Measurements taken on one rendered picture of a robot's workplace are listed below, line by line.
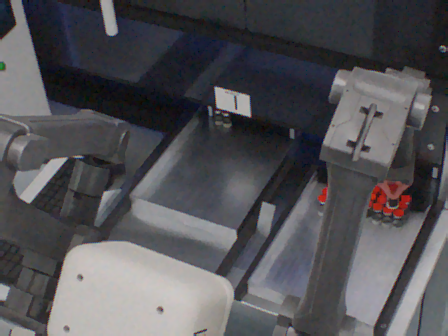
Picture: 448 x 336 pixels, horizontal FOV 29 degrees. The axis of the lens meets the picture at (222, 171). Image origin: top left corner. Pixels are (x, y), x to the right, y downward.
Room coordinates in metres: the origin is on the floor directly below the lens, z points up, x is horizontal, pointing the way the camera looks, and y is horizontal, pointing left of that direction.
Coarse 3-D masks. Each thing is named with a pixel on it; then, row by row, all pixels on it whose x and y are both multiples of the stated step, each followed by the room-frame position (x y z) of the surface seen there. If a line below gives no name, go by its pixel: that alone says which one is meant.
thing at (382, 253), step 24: (312, 192) 1.36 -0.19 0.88; (288, 216) 1.26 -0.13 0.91; (312, 216) 1.28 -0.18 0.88; (408, 216) 1.26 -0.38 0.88; (288, 240) 1.22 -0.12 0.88; (312, 240) 1.22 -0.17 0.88; (360, 240) 1.20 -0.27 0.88; (384, 240) 1.20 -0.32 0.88; (408, 240) 1.19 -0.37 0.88; (264, 264) 1.15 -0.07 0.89; (288, 264) 1.16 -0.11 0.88; (360, 264) 1.14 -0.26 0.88; (384, 264) 1.13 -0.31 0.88; (264, 288) 1.08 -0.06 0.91; (288, 288) 1.10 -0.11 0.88; (360, 288) 1.08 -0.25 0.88; (384, 288) 1.07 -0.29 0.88; (360, 312) 1.02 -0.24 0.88; (384, 312) 1.01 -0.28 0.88
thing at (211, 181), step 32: (192, 128) 1.60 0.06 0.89; (224, 128) 1.60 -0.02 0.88; (256, 128) 1.59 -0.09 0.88; (160, 160) 1.48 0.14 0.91; (192, 160) 1.50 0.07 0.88; (224, 160) 1.49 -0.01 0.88; (256, 160) 1.47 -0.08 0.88; (160, 192) 1.40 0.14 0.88; (192, 192) 1.39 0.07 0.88; (224, 192) 1.38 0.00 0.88; (256, 192) 1.37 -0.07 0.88; (192, 224) 1.29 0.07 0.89; (224, 224) 1.29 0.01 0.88
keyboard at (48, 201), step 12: (72, 156) 1.62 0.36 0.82; (60, 168) 1.57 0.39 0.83; (72, 168) 1.57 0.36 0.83; (60, 180) 1.53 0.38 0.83; (48, 192) 1.49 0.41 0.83; (60, 192) 1.49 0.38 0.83; (36, 204) 1.46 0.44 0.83; (48, 204) 1.46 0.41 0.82; (60, 204) 1.45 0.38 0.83; (0, 240) 1.35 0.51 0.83; (0, 252) 1.32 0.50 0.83; (12, 252) 1.31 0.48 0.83; (0, 264) 1.28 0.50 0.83; (12, 264) 1.28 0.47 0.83; (0, 276) 1.26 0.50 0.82; (12, 276) 1.24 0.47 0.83
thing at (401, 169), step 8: (408, 144) 1.06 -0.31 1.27; (400, 152) 1.05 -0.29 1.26; (408, 152) 1.06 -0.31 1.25; (400, 160) 1.06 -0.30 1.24; (408, 160) 1.06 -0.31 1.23; (392, 168) 1.06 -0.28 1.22; (400, 168) 1.06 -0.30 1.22; (408, 168) 1.05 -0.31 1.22; (392, 176) 1.04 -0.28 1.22; (400, 176) 1.04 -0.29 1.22; (408, 176) 1.04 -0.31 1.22; (408, 184) 1.03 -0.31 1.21
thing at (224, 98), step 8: (216, 88) 1.54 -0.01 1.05; (216, 96) 1.54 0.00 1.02; (224, 96) 1.53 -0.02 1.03; (232, 96) 1.52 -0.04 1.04; (240, 96) 1.51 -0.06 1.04; (248, 96) 1.50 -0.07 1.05; (224, 104) 1.53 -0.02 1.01; (232, 104) 1.52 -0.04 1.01; (240, 104) 1.51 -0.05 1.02; (248, 104) 1.50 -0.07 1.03; (240, 112) 1.51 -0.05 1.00; (248, 112) 1.50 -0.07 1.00
